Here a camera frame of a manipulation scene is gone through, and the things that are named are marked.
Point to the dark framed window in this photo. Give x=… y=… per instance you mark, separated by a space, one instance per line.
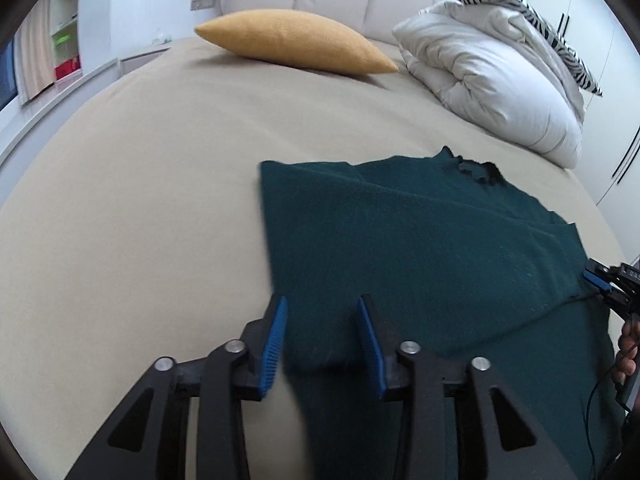
x=8 y=85

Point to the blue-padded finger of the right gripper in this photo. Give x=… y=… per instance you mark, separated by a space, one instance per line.
x=601 y=276

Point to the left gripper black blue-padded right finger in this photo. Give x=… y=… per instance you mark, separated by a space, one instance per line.
x=457 y=419

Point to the green item on shelf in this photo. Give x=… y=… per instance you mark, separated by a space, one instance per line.
x=61 y=39

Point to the yellow throw pillow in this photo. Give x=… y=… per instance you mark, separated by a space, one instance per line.
x=296 y=39

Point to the red box on shelf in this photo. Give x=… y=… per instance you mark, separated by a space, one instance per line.
x=67 y=67

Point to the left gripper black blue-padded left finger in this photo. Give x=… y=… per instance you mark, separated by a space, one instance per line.
x=145 y=436

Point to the dark green knit sweater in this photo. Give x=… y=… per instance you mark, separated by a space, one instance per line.
x=460 y=261

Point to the white wardrobe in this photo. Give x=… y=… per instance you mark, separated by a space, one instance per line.
x=609 y=168

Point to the white wall shelf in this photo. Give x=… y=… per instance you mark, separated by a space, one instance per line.
x=64 y=16

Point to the person's right hand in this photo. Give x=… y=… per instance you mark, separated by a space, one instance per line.
x=627 y=351

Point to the wall socket panel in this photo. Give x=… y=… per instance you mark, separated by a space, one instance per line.
x=196 y=5

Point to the beige curtain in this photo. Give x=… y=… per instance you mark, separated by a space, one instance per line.
x=33 y=57

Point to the beige bed sheet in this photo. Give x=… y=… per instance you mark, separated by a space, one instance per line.
x=136 y=231

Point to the white bedside table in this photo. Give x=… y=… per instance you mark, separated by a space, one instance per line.
x=135 y=59

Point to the white folded duvet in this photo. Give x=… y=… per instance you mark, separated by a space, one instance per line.
x=489 y=66

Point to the zebra print pillow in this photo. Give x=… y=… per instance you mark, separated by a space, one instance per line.
x=576 y=66

